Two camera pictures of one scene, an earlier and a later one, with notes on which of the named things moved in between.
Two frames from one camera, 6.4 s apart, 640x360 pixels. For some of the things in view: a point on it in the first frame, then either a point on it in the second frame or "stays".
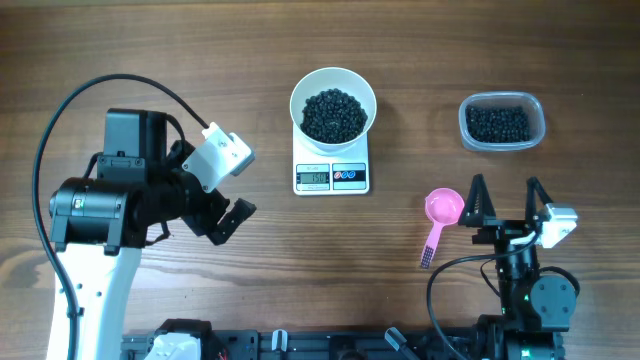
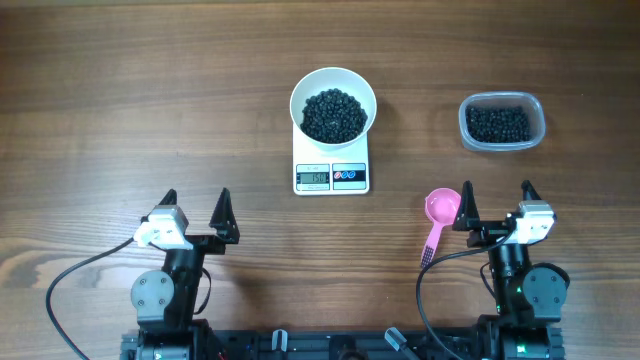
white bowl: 332,107 stays
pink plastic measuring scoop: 444,206 stays
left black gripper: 204,220 -> 222,221
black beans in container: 497,123 stays
